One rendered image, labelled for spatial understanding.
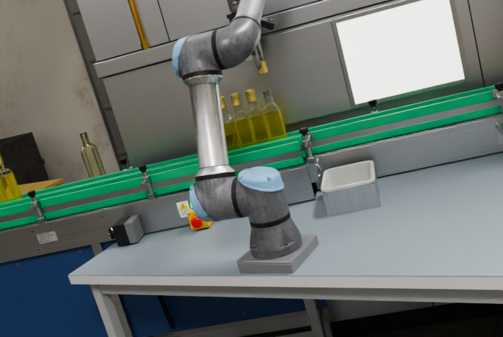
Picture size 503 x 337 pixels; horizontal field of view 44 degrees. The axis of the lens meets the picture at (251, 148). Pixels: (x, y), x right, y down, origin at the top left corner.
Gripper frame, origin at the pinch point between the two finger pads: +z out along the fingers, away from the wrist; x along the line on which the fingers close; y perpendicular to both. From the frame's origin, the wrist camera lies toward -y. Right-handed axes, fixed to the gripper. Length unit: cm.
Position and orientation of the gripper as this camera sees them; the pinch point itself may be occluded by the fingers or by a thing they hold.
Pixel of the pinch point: (260, 64)
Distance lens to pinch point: 224.1
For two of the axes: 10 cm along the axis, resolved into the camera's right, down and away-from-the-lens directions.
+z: 2.6, 9.4, 2.2
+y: -9.2, 1.7, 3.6
